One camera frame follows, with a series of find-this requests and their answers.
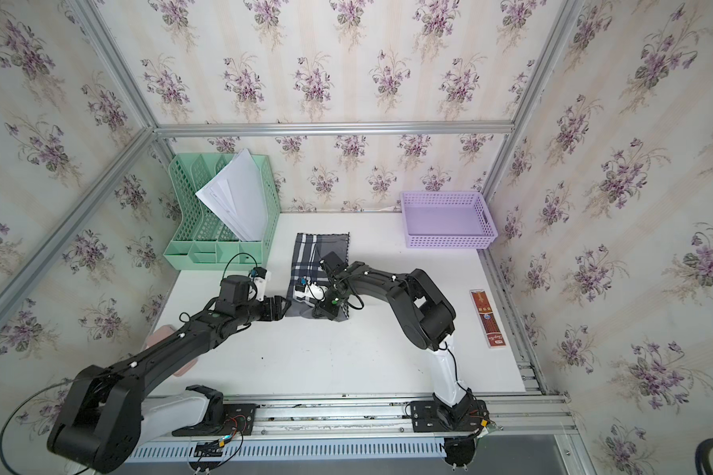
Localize grey plaid pillowcase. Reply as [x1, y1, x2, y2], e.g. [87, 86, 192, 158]
[286, 233, 350, 319]

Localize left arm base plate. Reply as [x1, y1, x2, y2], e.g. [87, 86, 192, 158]
[170, 404, 259, 437]

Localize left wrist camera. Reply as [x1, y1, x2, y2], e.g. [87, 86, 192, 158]
[248, 266, 267, 302]

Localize small circuit board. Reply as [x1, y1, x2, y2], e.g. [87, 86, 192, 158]
[193, 441, 225, 458]

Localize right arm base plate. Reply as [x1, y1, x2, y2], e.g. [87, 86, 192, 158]
[408, 399, 490, 433]

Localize red rectangular packet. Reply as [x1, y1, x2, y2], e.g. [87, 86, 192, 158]
[471, 290, 507, 348]

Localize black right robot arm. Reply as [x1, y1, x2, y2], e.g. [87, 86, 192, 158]
[313, 253, 473, 413]

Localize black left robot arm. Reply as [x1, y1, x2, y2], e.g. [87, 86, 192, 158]
[47, 275, 290, 474]

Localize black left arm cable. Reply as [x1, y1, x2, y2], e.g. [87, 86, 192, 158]
[0, 379, 75, 475]

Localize white paper sheets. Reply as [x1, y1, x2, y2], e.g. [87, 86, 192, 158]
[195, 150, 269, 241]

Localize green mesh file organizer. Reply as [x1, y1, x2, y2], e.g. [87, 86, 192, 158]
[164, 154, 281, 271]

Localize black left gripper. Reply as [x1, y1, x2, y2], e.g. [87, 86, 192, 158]
[232, 294, 292, 328]

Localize purple plastic basket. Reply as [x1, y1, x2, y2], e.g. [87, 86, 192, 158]
[401, 191, 498, 249]

